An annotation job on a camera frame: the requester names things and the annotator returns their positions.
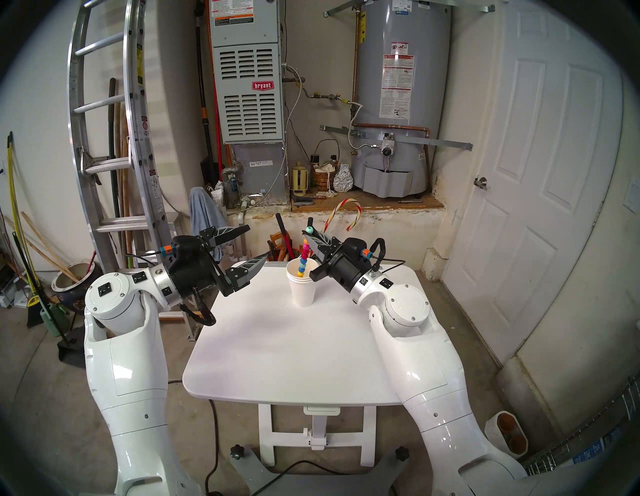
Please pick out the dark ceramic pot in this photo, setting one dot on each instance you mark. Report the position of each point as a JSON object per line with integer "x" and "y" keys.
{"x": 75, "y": 297}

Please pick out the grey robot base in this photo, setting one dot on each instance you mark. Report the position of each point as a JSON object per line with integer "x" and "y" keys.
{"x": 260, "y": 480}

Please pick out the yellow jug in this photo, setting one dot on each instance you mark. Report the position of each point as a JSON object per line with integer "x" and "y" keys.
{"x": 299, "y": 181}

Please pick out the aluminium extension ladder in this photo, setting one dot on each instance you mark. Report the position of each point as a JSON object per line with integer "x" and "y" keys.
{"x": 137, "y": 125}

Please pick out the flexible metal conduit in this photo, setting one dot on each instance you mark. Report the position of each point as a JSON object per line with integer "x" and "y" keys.
{"x": 301, "y": 85}

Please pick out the multicolour bead stacking marker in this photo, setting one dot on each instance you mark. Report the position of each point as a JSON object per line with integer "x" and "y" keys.
{"x": 303, "y": 261}

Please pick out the blue hanging towel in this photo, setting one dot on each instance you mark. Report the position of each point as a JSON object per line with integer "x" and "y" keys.
{"x": 202, "y": 215}

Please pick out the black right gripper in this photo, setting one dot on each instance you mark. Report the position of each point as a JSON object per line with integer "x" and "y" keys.
{"x": 340, "y": 272}

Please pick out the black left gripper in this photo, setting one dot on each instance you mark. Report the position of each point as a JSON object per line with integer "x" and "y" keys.
{"x": 197, "y": 277}

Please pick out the white paper cup stack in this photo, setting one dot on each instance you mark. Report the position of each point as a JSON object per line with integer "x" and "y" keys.
{"x": 303, "y": 292}

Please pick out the grey Bryant furnace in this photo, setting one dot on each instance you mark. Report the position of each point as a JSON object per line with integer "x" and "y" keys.
{"x": 250, "y": 115}

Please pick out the gas pipe with yellow valve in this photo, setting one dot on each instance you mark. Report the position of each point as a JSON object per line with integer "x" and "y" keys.
{"x": 325, "y": 96}

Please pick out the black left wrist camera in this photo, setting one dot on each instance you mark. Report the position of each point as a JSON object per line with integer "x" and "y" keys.
{"x": 182, "y": 249}

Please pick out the red white candy cane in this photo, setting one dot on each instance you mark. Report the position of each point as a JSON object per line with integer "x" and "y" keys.
{"x": 334, "y": 217}

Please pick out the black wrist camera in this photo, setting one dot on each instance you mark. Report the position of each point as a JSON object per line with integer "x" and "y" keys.
{"x": 182, "y": 249}
{"x": 356, "y": 250}

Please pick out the grey water heater tank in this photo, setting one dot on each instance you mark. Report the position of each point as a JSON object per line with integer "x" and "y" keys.
{"x": 400, "y": 145}

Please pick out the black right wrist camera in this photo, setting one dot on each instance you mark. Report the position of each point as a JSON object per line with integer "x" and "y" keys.
{"x": 356, "y": 250}

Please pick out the wooden long tool pole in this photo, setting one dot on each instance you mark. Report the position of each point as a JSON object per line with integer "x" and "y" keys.
{"x": 125, "y": 190}

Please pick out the white panel door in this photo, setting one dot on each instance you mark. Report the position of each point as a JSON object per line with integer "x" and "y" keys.
{"x": 540, "y": 175}

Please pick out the aluminium foil lump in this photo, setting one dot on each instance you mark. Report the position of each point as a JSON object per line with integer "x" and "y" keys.
{"x": 343, "y": 180}

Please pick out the white folding table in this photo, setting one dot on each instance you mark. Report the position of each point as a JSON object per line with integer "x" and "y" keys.
{"x": 300, "y": 350}

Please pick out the black long tool pole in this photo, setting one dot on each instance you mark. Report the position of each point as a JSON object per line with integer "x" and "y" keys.
{"x": 114, "y": 150}

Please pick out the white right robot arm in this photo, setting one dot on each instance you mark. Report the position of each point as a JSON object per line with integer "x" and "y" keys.
{"x": 425, "y": 360}

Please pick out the white two-hole planter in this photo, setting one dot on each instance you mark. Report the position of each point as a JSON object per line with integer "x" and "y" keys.
{"x": 500, "y": 440}

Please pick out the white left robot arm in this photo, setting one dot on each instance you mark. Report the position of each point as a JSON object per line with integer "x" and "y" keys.
{"x": 130, "y": 375}

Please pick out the black dustpan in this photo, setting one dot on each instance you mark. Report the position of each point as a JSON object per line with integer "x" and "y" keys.
{"x": 70, "y": 350}

